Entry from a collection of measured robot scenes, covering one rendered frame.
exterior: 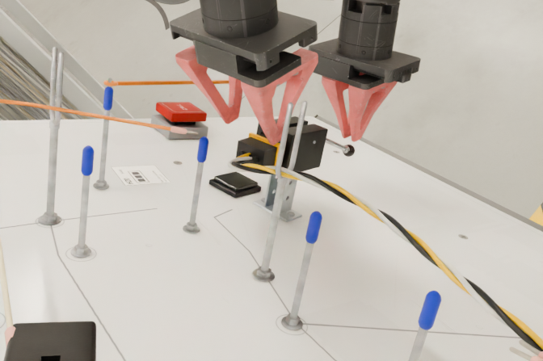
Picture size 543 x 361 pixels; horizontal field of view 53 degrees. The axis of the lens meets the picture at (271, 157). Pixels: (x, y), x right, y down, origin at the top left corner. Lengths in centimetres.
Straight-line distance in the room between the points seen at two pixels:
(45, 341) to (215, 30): 25
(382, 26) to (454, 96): 155
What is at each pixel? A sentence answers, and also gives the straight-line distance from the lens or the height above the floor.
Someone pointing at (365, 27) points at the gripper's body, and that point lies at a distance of 55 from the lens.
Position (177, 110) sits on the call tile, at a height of 111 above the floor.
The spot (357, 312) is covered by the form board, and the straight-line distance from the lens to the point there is 43.
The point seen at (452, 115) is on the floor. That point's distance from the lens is 204.
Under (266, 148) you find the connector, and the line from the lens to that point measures 48.
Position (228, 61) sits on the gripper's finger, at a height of 127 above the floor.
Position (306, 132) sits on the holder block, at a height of 114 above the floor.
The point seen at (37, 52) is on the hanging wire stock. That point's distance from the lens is 106.
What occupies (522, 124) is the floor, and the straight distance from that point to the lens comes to 195.
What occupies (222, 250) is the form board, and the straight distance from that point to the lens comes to 46.
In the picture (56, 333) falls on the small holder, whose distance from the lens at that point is 25.
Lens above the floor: 147
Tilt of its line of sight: 41 degrees down
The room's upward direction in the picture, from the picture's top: 38 degrees counter-clockwise
